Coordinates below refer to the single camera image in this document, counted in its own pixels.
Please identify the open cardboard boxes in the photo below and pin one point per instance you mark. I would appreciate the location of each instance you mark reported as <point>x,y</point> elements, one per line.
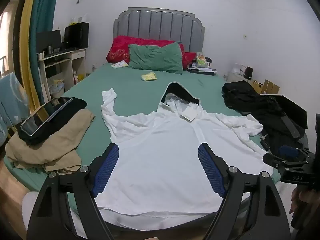
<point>266,86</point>

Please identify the light wooden desk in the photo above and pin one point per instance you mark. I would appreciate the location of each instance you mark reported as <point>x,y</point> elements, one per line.
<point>78,60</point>

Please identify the white flat packet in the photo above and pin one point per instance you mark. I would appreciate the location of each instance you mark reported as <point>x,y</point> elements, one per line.
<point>119,64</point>

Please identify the large red patterned pillow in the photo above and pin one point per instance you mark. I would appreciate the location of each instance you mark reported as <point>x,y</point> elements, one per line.
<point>120,47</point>

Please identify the light blue patterned cloth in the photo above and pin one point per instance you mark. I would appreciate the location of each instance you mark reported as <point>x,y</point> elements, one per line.
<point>12,100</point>

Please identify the yellow packet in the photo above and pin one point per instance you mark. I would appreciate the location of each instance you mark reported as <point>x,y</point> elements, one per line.
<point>149,76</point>

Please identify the white nightstand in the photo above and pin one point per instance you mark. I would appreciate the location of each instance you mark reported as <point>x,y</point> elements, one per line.
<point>236,73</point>

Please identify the green pillow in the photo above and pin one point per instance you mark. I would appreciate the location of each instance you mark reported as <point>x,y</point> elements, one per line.
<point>155,57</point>

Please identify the dark brown box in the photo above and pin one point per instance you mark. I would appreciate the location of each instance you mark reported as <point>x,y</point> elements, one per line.
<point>249,73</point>

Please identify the yellow curtain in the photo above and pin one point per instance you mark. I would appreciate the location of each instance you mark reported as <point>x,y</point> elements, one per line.
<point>26,42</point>

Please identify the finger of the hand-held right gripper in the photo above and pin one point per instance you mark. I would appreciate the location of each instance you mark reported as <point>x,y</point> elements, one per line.
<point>290,150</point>
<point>272,160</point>

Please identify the stack of books and papers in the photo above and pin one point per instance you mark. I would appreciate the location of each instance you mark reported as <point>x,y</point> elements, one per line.
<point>202,71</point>

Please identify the glossy black tablet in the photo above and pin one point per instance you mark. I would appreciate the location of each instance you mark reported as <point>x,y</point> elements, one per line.
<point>42,117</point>

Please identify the black folded cloth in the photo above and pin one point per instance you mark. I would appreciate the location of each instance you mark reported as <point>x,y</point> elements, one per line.
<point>76,104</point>

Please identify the bed with green sheet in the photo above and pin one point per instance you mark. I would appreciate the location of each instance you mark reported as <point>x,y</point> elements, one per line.
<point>140,90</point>

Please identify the small red pillow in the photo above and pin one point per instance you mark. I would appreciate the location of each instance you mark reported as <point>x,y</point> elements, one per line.
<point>190,58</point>

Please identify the green snack packet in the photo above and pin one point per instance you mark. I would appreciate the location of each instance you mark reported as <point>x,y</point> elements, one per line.
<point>201,60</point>

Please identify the pile of black clothes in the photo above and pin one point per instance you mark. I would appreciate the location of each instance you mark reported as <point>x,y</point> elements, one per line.
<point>250,100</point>

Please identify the black flat board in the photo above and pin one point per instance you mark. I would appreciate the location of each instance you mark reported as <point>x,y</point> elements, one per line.
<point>293,108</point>

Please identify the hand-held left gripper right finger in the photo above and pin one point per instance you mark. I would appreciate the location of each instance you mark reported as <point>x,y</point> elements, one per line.
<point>212,170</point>

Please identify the beige clothes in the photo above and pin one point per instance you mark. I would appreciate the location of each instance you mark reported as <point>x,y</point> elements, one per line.
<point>50,150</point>

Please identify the grey padded headboard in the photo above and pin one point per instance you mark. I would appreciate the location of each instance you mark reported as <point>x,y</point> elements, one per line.
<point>160,25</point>

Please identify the white hooded shirt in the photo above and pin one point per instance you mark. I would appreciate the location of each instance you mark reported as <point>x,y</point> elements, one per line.
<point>160,155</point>

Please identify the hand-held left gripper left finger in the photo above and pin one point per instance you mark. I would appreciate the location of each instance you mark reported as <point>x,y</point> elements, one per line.
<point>106,170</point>

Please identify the black computer tower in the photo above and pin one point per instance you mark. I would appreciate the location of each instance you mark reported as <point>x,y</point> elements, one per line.
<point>78,35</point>

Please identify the metal cup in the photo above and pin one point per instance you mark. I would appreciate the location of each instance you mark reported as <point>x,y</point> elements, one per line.
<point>49,49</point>

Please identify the teal curtain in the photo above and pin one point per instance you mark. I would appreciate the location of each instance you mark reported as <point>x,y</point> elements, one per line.
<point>43,10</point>

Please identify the person's right hand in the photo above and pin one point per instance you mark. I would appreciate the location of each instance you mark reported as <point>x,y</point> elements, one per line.
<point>297,202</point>

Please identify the black monitor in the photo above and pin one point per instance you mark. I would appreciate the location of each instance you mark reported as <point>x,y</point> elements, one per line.
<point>48,40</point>

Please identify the plastic bags under desk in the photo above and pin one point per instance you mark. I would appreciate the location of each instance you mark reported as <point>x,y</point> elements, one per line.
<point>57,87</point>

